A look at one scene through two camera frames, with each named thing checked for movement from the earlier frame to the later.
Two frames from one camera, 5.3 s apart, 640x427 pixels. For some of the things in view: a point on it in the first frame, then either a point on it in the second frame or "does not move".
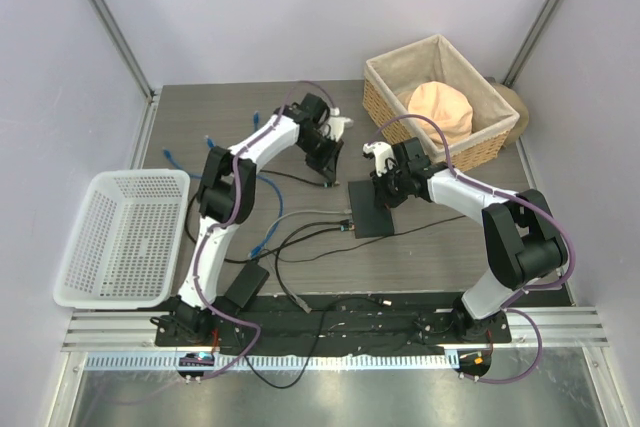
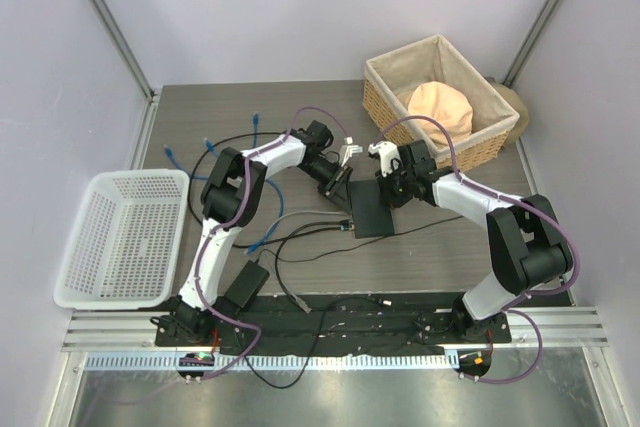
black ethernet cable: (284, 243) to (346, 227)
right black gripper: (383, 195) does not move
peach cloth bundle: (445, 105) does not move
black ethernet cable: (324, 184) to (200, 153)
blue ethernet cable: (256, 120) does not move
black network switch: (370, 220) does not move
